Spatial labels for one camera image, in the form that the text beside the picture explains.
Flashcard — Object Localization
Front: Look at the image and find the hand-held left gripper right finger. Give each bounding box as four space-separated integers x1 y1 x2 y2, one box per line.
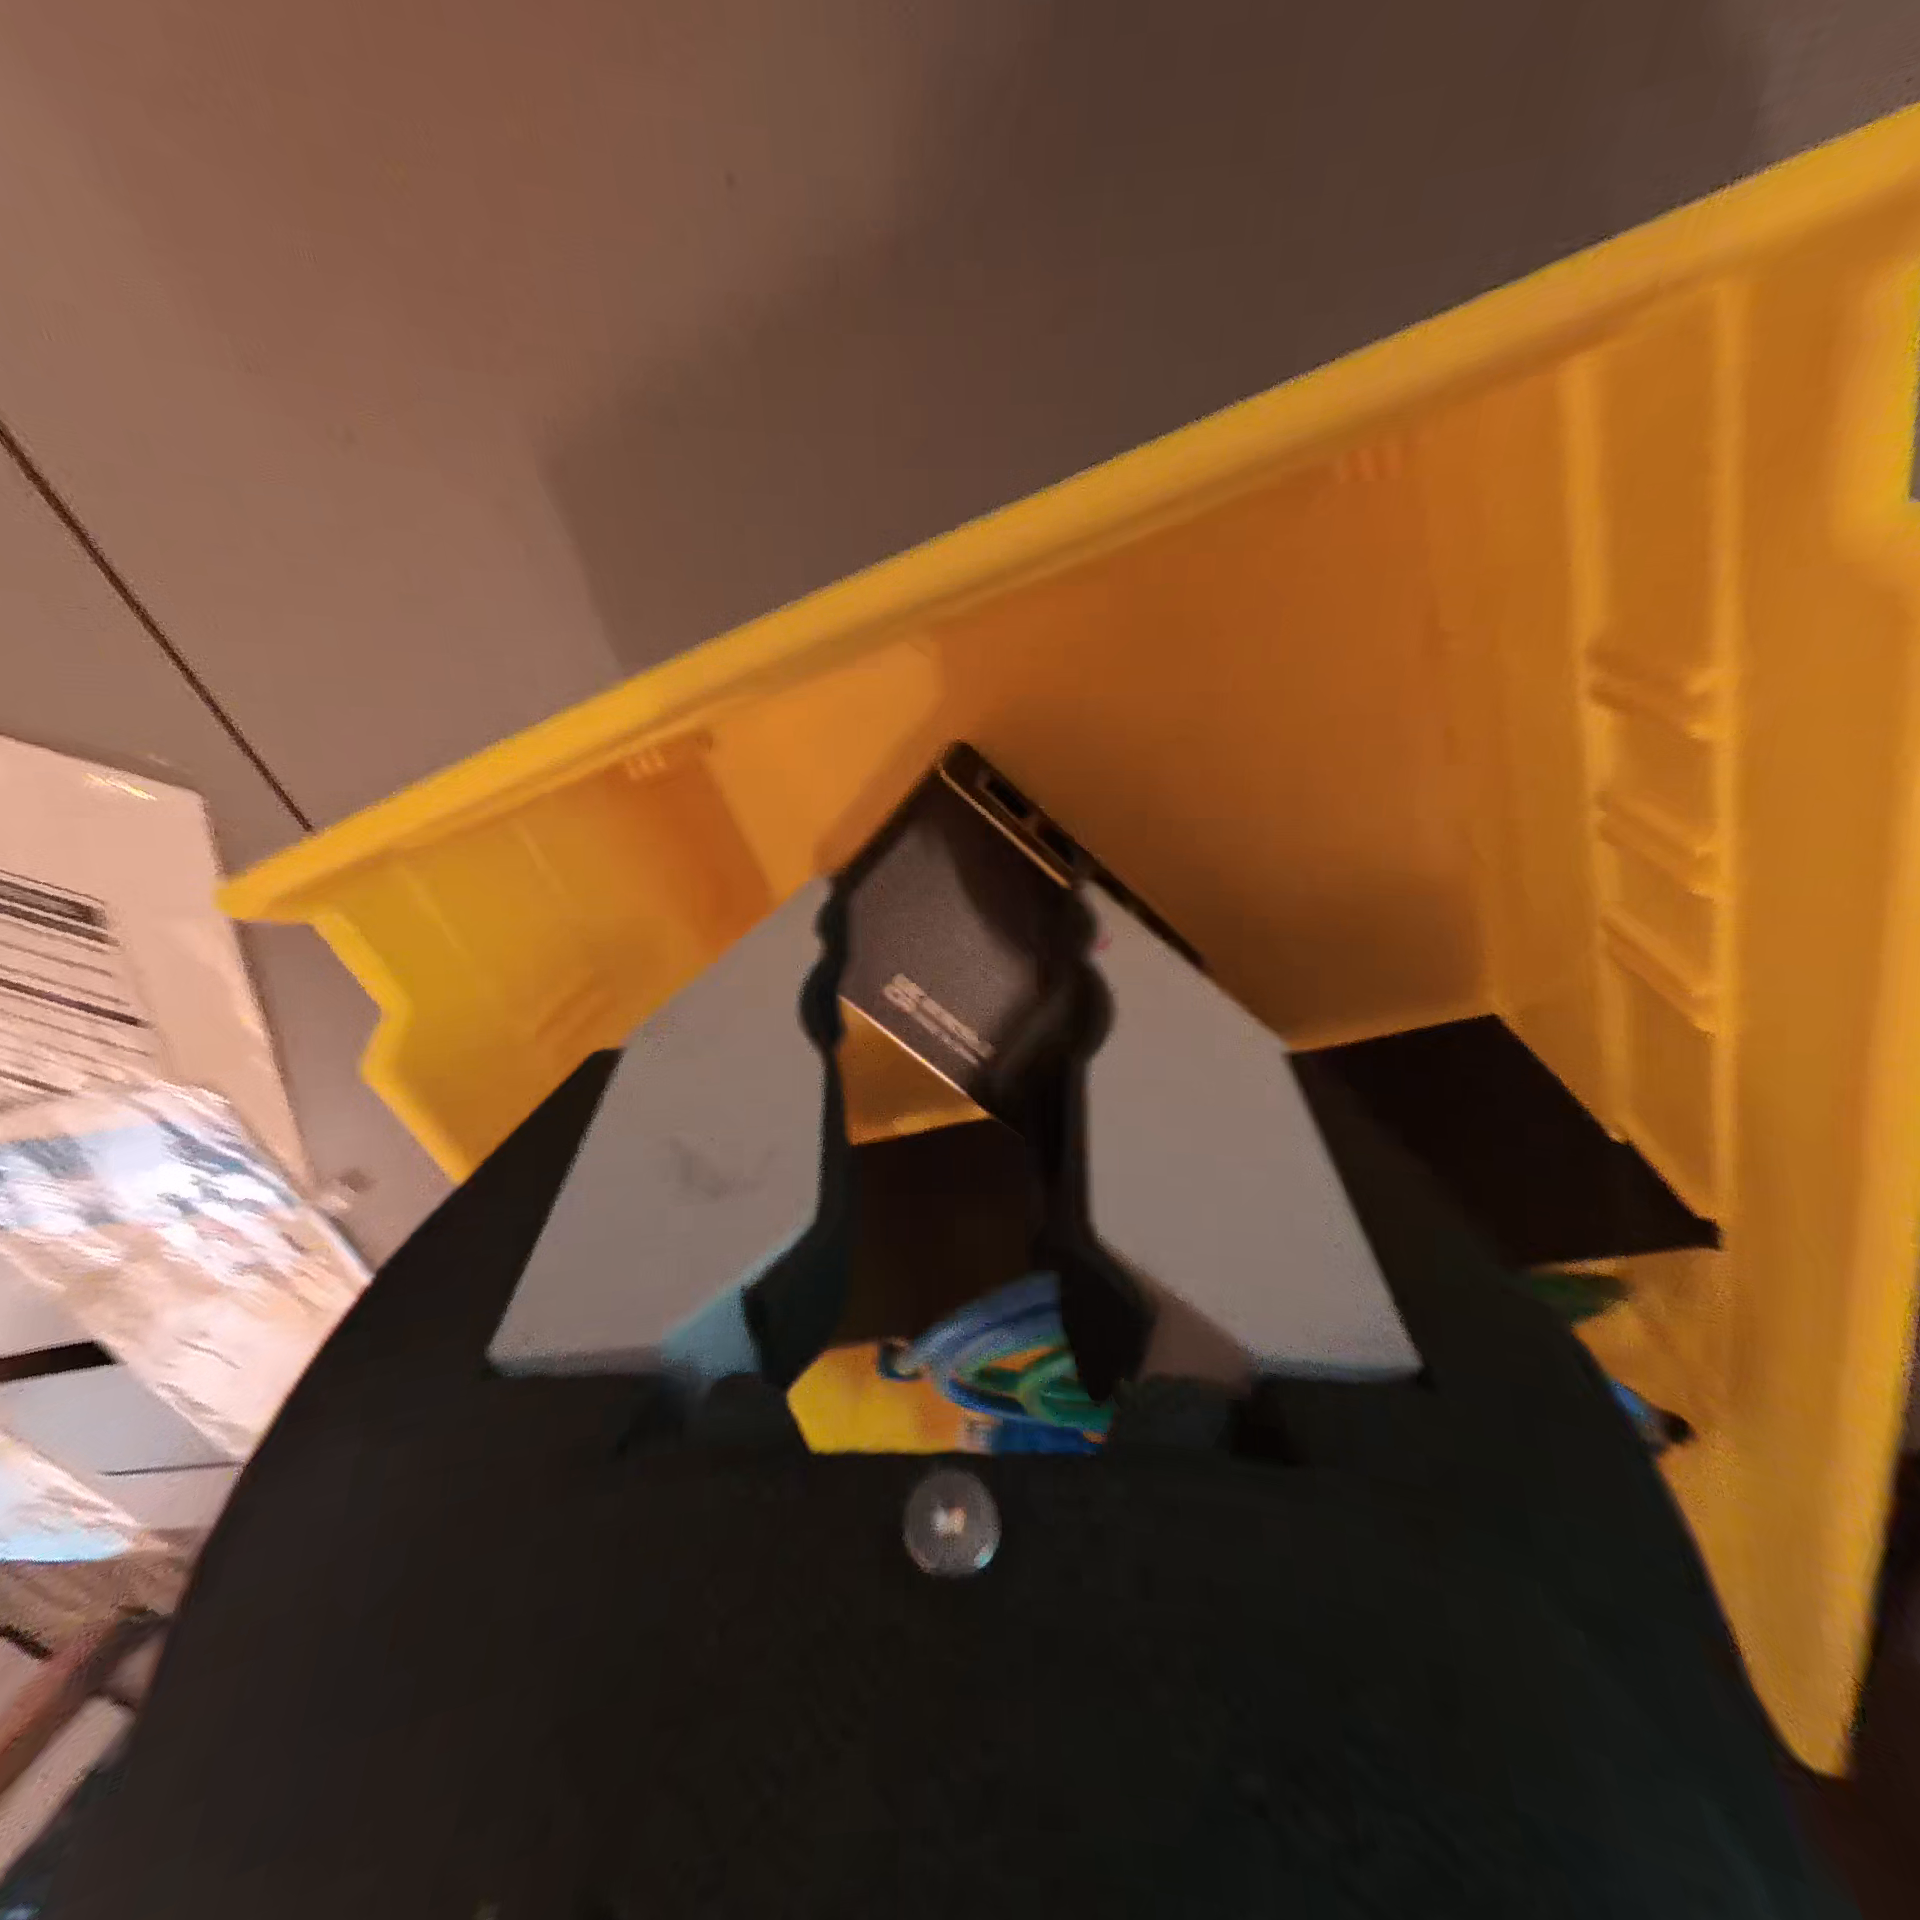
1021 884 1426 1399

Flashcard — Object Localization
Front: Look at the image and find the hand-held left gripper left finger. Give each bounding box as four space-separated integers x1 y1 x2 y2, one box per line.
485 882 867 1391

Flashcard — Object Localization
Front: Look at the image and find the black network switch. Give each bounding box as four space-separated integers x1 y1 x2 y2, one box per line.
831 738 1205 1126

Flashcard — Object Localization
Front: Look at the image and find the yellow plastic bin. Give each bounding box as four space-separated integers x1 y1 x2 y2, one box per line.
218 105 1920 1779

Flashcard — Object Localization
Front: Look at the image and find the blue packet in bin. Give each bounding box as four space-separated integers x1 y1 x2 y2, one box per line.
885 1283 1112 1458

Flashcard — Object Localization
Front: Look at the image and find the clear plastic bag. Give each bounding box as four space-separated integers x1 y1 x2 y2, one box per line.
0 1081 375 1564

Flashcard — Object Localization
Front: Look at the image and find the white labelled box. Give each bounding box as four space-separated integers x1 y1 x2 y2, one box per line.
0 735 309 1172

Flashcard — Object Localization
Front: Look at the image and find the green cable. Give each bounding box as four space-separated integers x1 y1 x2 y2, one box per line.
958 1336 1122 1451

